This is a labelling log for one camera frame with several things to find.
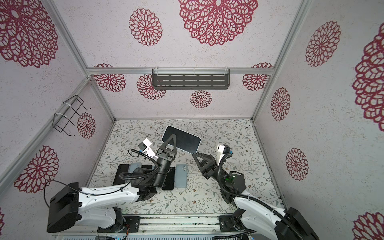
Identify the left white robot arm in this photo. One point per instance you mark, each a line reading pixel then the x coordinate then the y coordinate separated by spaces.
pixel 76 206

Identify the grey phone case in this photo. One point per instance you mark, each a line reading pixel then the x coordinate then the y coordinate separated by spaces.
pixel 181 176
pixel 134 166

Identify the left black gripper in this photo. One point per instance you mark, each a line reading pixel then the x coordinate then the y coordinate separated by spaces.
pixel 163 150

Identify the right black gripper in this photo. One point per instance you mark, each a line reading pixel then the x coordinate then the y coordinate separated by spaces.
pixel 211 169

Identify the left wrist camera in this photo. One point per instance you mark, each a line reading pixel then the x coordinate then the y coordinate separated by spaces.
pixel 146 147

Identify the blue bare phone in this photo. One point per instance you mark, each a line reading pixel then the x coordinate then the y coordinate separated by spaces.
pixel 169 182

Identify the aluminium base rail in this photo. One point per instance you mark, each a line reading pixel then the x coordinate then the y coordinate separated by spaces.
pixel 182 225

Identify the grey slotted wall shelf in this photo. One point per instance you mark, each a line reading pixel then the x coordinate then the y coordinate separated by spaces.
pixel 195 80

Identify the black wire wall basket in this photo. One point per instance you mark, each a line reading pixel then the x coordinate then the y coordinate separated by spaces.
pixel 61 120

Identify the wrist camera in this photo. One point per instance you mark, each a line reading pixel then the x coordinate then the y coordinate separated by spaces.
pixel 222 150
pixel 146 147

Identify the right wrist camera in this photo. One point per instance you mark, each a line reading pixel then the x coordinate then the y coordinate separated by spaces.
pixel 222 150

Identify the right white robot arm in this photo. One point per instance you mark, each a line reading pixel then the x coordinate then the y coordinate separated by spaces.
pixel 252 215

